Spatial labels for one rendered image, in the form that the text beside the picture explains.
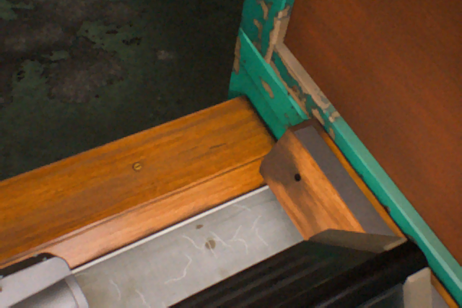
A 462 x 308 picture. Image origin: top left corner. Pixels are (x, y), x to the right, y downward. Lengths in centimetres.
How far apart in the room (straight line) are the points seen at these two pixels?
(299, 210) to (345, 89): 13
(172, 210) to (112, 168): 8
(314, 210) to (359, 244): 31
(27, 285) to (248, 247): 26
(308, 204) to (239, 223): 11
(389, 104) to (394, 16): 8
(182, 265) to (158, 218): 6
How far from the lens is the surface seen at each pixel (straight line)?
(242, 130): 68
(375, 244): 25
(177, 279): 61
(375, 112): 53
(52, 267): 46
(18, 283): 46
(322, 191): 55
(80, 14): 193
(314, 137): 57
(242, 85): 73
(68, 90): 172
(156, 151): 65
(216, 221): 64
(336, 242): 27
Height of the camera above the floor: 131
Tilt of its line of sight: 54 degrees down
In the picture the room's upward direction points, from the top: 11 degrees clockwise
